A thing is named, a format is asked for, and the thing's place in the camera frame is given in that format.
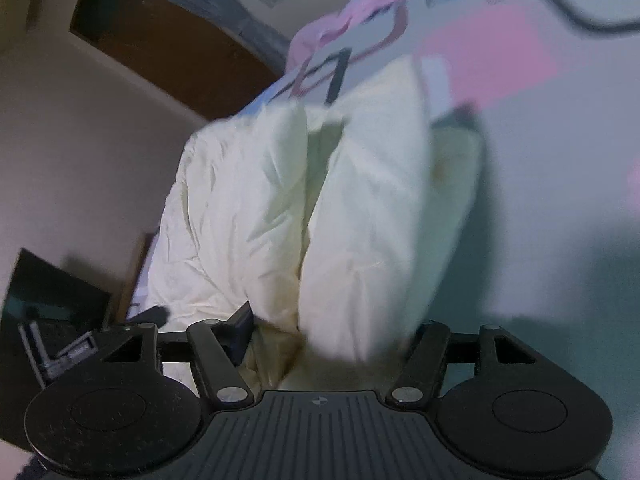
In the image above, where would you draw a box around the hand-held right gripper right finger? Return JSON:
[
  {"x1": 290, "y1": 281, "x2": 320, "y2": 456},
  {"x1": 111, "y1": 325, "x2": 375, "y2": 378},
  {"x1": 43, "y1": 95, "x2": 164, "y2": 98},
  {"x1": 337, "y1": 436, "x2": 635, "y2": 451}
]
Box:
[{"x1": 386, "y1": 320, "x2": 542, "y2": 405}]

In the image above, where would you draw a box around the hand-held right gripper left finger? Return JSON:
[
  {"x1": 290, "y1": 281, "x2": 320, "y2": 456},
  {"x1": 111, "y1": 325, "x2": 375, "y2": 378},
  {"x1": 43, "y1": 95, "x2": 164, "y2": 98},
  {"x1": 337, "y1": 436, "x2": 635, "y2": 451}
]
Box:
[{"x1": 97, "y1": 301, "x2": 255, "y2": 406}]

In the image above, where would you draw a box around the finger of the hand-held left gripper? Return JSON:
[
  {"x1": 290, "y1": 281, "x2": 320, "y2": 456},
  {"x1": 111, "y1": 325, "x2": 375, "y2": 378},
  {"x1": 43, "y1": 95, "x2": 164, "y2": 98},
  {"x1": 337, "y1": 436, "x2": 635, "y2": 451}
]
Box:
[{"x1": 127, "y1": 304, "x2": 172, "y2": 328}]

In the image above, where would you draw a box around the cream large garment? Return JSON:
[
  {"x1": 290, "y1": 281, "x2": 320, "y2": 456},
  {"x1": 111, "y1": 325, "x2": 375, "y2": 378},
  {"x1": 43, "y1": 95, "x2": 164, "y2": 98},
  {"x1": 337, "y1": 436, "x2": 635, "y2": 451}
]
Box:
[{"x1": 142, "y1": 54, "x2": 485, "y2": 392}]

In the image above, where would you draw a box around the black glossy panel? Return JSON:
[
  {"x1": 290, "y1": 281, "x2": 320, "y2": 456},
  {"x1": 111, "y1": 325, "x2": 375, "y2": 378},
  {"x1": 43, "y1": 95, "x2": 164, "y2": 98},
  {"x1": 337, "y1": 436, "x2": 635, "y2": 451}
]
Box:
[{"x1": 2, "y1": 247, "x2": 113, "y2": 343}]

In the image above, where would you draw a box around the printed pink and blue bedsheet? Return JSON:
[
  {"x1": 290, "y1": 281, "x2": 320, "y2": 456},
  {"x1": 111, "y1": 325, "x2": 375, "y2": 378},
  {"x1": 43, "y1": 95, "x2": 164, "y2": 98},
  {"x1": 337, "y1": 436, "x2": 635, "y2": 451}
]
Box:
[{"x1": 125, "y1": 0, "x2": 640, "y2": 480}]

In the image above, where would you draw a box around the brown wooden door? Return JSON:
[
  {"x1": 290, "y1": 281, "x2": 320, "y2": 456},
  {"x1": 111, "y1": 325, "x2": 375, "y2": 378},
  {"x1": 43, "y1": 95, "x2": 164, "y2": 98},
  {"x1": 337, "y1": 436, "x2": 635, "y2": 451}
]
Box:
[{"x1": 69, "y1": 0, "x2": 282, "y2": 122}]

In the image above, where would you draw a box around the grey curtain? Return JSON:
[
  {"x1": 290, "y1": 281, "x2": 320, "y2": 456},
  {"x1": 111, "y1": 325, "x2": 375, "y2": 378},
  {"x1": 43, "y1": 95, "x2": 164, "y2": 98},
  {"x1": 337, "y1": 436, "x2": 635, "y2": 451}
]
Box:
[{"x1": 94, "y1": 0, "x2": 292, "y2": 75}]

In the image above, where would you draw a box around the wooden bed frame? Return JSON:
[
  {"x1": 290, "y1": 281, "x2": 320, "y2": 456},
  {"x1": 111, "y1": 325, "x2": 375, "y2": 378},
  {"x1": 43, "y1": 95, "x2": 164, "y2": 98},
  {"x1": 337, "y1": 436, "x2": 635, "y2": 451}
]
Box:
[{"x1": 119, "y1": 231, "x2": 158, "y2": 322}]

